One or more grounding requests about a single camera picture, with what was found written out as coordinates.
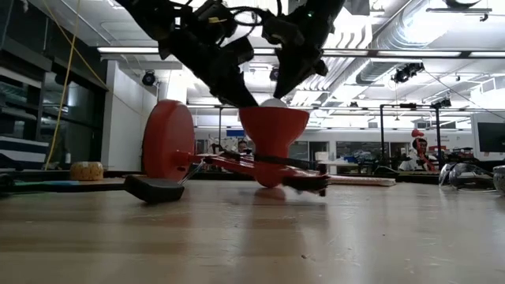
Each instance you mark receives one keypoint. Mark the yellow patterned bowl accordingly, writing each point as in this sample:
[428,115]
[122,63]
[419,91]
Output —
[87,171]

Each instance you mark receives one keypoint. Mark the long ceiling light strip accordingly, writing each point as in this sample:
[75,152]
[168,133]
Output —
[126,50]

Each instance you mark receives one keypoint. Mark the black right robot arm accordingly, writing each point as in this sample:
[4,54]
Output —
[327,10]

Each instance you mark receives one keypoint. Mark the silver air duct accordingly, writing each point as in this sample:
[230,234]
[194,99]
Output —
[390,35]

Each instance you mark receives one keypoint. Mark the red desk lamp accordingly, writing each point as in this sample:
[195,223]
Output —
[167,138]

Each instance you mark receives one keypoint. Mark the clear safety glasses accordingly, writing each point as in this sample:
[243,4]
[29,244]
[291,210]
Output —
[469,175]

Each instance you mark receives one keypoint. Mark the black aluminium table rail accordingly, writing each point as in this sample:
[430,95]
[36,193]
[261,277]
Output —
[118,173]

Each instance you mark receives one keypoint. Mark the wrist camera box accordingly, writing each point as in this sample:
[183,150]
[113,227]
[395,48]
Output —
[282,31]
[215,19]

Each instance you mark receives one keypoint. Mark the white framed monitor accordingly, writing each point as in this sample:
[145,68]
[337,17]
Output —
[491,136]

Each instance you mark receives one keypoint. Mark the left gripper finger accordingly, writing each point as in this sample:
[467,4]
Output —
[229,83]

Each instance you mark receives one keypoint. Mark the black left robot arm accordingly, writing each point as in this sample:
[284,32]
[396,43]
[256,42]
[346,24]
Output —
[150,16]

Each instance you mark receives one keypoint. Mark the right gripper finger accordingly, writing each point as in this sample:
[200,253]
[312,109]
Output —
[296,71]

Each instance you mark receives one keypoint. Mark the black overhead camera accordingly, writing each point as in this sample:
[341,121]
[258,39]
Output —
[406,73]

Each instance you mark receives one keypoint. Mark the black metal stand frame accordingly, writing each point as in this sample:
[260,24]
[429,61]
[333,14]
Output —
[382,134]

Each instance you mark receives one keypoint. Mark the navy white striped box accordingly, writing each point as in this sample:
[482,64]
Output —
[23,152]

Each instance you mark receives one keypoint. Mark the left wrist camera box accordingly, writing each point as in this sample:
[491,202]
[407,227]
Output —
[215,19]

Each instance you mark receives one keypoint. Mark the black flat paddle tool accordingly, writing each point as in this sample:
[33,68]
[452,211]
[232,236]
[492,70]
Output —
[154,189]

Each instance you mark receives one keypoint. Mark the white round lightbulb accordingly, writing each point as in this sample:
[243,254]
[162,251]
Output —
[274,103]

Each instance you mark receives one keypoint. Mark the speckled grey ceramic bowl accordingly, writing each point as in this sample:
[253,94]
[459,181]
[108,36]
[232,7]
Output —
[500,180]

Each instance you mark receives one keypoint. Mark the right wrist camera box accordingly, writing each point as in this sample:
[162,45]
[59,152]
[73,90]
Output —
[282,31]

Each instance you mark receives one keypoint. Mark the black round spotlight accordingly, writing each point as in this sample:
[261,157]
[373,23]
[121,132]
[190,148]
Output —
[148,78]

